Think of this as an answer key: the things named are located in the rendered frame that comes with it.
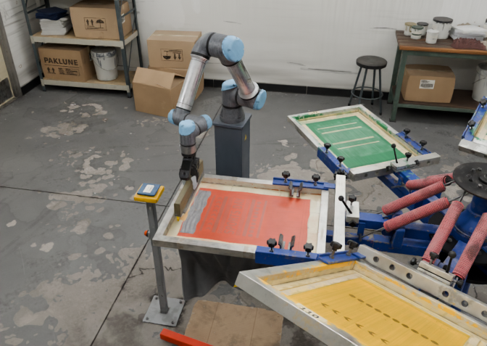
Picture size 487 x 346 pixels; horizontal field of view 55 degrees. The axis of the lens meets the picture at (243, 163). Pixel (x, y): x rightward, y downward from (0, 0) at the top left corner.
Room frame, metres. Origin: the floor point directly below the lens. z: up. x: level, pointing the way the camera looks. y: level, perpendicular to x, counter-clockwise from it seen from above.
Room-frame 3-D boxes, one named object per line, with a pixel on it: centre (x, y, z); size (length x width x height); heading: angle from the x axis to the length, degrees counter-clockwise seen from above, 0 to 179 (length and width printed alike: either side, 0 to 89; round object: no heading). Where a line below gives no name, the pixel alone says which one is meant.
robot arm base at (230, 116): (2.49, 0.07, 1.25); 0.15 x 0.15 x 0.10
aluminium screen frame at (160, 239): (1.87, -0.02, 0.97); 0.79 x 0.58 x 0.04; 79
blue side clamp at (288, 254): (1.55, -0.20, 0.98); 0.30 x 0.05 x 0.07; 79
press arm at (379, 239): (1.79, -0.45, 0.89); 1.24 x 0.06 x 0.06; 79
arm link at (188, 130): (1.95, 0.26, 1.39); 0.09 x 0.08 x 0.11; 147
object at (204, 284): (1.68, 0.07, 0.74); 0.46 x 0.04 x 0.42; 79
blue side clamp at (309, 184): (2.10, -0.31, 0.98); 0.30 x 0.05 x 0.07; 79
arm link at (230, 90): (2.48, 0.06, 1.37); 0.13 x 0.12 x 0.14; 57
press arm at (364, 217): (1.77, -0.57, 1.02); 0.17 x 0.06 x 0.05; 79
